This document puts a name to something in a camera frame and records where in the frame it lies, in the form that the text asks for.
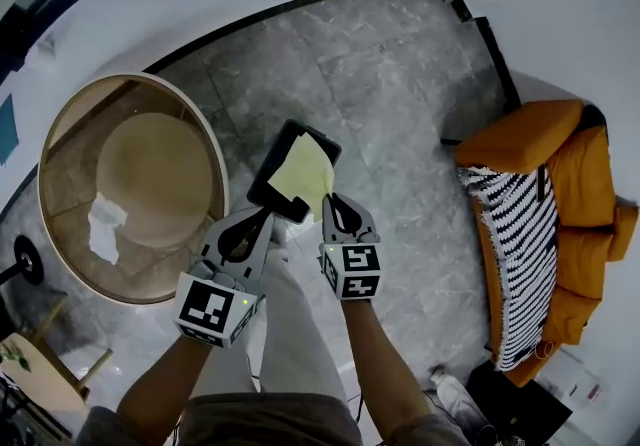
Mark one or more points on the orange sofa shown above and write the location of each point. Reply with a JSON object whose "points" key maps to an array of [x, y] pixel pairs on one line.
{"points": [[580, 234]]}

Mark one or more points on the white cup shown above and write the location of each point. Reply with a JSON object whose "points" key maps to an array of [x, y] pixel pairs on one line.
{"points": [[46, 45]]}

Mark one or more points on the white tissue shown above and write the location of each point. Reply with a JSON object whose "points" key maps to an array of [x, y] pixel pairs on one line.
{"points": [[105, 229]]}

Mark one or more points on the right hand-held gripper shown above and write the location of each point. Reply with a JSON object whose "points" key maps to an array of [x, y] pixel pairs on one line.
{"points": [[357, 269]]}

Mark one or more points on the round glass coffee table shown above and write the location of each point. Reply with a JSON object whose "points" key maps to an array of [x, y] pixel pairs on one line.
{"points": [[65, 194]]}

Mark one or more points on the small green leafy plant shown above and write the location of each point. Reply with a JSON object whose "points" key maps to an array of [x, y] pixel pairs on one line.
{"points": [[15, 359]]}

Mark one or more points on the yellow cloth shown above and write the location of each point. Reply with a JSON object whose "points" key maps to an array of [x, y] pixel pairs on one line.
{"points": [[305, 169]]}

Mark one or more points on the person's right forearm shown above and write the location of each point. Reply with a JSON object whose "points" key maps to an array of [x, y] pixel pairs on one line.
{"points": [[370, 349]]}

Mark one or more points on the person's left forearm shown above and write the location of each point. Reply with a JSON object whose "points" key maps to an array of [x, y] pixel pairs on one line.
{"points": [[160, 384]]}

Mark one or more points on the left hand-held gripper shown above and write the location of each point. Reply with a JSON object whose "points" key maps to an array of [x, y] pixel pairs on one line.
{"points": [[205, 306]]}

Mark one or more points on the person's grey printed t-shirt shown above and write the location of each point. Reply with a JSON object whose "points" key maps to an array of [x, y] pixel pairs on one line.
{"points": [[275, 421]]}

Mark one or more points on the wooden side table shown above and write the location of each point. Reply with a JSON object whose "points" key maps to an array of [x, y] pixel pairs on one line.
{"points": [[40, 379]]}

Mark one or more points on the small black remote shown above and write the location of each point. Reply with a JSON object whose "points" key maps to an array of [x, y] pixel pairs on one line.
{"points": [[542, 183]]}

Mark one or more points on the white flat box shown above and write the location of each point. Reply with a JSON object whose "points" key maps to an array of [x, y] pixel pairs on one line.
{"points": [[575, 379]]}

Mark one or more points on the black waste bin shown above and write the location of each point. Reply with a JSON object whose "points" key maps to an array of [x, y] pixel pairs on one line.
{"points": [[277, 154]]}

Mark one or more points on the wooden shelf rack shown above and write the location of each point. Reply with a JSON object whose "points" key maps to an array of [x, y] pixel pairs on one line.
{"points": [[20, 419]]}

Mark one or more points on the person's light trousers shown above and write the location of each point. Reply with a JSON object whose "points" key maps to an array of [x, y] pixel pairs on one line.
{"points": [[300, 324]]}

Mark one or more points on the blue sheet on floor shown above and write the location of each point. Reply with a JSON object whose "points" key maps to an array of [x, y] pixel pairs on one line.
{"points": [[7, 131]]}

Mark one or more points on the black white striped blanket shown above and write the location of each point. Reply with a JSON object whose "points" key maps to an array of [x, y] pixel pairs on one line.
{"points": [[520, 259]]}

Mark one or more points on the black flat box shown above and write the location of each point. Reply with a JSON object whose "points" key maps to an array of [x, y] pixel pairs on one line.
{"points": [[520, 409]]}

